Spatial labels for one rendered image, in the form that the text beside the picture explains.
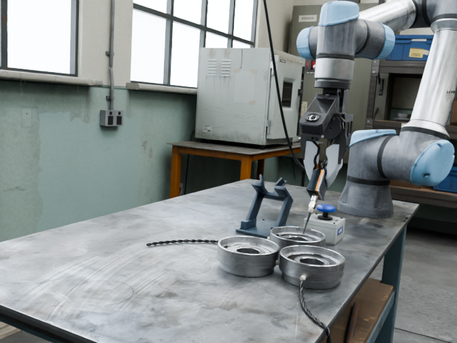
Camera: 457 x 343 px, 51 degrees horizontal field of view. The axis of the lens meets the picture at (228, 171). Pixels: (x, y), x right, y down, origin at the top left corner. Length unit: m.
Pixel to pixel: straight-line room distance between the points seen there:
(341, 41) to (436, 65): 0.39
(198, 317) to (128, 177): 2.39
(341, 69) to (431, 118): 0.37
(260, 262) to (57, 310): 0.31
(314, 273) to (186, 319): 0.22
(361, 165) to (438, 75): 0.29
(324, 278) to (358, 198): 0.58
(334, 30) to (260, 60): 2.17
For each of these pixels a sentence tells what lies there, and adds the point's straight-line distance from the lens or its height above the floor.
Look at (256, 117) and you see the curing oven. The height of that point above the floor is 0.99.
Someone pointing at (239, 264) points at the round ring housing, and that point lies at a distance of 0.78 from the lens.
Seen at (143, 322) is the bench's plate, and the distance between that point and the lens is 0.63.
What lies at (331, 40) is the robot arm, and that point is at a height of 1.21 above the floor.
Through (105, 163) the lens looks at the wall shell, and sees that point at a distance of 2.83.
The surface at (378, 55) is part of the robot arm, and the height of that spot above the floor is 1.20.
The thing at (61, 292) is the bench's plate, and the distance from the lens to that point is 0.73.
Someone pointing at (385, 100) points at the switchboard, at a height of 1.18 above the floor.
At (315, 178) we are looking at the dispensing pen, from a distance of 0.97.
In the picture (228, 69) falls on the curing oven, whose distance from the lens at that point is 3.22.
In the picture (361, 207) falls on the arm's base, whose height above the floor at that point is 0.83.
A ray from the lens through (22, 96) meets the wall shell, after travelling 2.41.
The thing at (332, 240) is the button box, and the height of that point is 0.81.
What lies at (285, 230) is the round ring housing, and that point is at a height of 0.83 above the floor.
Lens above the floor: 1.08
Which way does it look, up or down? 8 degrees down
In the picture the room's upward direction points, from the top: 4 degrees clockwise
